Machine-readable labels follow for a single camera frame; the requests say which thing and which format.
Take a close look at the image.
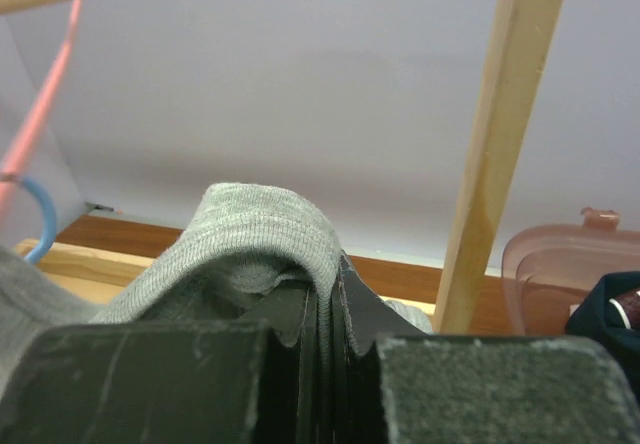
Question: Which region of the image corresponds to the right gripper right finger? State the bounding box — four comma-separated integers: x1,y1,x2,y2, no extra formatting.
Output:
332,258,639,443

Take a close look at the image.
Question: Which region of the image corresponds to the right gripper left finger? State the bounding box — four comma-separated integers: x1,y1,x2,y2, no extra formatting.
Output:
1,283,317,444

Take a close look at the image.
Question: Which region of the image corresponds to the grey tank top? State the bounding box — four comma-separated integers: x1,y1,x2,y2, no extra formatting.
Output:
0,181,434,390

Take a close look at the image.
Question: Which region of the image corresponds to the navy maroon tank top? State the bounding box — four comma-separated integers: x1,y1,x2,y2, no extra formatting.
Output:
565,271,639,393

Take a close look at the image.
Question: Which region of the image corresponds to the light blue hanger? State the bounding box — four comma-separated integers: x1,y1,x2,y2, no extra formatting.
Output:
1,173,58,264

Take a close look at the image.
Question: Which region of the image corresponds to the pink plastic hanger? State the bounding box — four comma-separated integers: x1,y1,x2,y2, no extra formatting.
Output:
1,0,82,219

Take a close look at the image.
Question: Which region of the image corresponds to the pink transparent plastic bin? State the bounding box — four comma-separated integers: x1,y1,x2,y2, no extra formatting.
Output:
501,207,639,336

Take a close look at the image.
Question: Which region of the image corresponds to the wooden clothes rack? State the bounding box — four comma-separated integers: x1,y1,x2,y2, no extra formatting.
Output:
1,0,564,334

